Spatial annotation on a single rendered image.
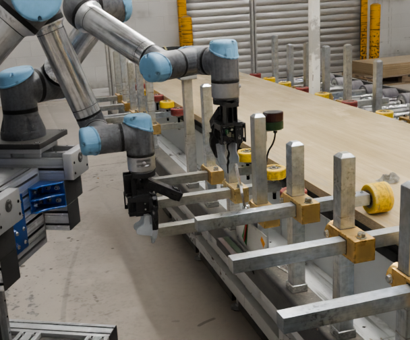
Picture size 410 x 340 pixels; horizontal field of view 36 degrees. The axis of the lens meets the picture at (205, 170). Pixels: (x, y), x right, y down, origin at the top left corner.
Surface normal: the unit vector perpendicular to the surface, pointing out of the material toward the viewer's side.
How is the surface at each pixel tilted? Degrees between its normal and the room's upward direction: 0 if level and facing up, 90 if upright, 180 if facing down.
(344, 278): 90
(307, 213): 90
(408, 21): 90
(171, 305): 0
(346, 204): 90
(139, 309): 0
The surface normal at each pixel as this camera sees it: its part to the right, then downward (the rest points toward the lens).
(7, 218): 0.98, 0.00
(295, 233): 0.29, 0.25
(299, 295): -0.05, -0.96
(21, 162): -0.20, 0.28
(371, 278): -0.95, 0.13
